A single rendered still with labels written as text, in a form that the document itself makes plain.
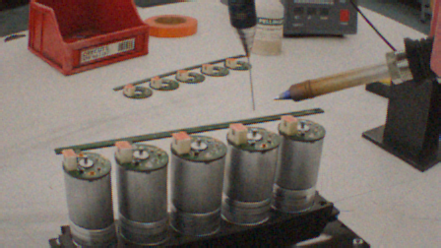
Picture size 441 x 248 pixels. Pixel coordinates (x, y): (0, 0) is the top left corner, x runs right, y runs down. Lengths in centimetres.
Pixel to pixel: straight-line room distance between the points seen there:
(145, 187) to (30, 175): 14
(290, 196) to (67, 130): 19
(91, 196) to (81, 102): 24
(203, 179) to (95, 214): 5
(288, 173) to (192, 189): 5
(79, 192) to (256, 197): 9
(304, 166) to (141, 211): 9
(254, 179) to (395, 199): 13
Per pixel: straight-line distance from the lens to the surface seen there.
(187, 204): 30
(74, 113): 49
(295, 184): 33
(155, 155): 29
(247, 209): 32
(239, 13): 25
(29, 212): 36
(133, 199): 29
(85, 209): 28
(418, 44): 28
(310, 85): 29
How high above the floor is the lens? 94
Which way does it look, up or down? 24 degrees down
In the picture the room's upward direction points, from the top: 4 degrees clockwise
